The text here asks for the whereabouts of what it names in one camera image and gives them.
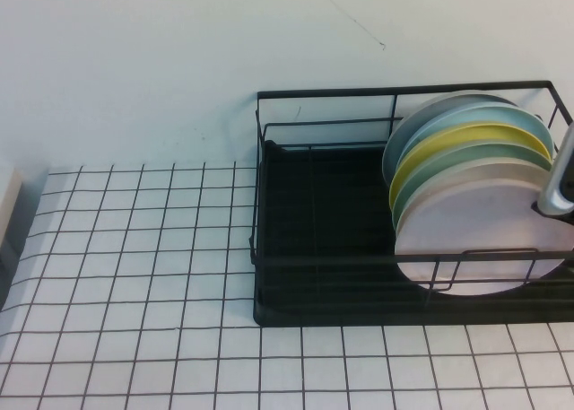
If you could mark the yellow plate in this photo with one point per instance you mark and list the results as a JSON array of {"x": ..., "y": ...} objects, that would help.
[{"x": 493, "y": 134}]

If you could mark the white black-grid table mat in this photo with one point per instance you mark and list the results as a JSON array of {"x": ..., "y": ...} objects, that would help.
[{"x": 134, "y": 248}]

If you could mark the green plate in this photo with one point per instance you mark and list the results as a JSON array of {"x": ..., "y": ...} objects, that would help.
[{"x": 493, "y": 152}]

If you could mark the white plate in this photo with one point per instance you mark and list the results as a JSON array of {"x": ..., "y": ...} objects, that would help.
[{"x": 484, "y": 167}]

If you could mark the light blue plate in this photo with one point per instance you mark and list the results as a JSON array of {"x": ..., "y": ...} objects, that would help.
[{"x": 515, "y": 118}]

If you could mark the pink plate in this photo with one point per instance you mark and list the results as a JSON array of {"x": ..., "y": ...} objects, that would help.
[{"x": 471, "y": 235}]

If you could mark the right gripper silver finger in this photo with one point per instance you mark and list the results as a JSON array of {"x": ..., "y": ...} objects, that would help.
[{"x": 555, "y": 199}]

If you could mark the grey plate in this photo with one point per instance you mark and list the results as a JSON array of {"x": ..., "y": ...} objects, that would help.
[{"x": 394, "y": 152}]

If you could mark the cream side board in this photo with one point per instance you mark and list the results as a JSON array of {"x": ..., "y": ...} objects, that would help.
[{"x": 8, "y": 203}]

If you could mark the black plastic drip tray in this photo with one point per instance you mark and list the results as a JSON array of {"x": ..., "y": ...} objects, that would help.
[{"x": 341, "y": 212}]

